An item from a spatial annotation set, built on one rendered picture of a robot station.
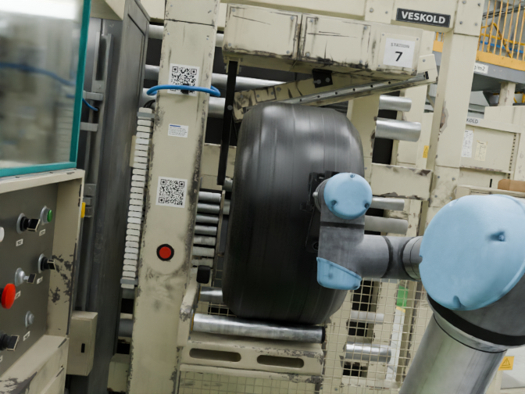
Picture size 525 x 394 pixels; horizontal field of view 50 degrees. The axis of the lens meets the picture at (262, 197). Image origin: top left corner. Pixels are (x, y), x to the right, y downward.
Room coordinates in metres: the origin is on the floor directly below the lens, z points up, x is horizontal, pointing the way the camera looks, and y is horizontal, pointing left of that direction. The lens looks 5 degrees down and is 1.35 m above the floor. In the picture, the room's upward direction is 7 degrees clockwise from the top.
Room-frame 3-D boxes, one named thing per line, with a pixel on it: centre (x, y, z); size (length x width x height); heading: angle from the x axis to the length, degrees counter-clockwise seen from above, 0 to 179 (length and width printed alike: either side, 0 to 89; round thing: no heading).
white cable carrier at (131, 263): (1.48, 0.32, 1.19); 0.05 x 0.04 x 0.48; 3
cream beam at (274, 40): (1.85, -0.12, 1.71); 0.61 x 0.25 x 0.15; 93
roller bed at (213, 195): (1.92, 0.23, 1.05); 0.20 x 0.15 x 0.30; 93
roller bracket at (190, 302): (1.54, 0.16, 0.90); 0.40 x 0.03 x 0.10; 3
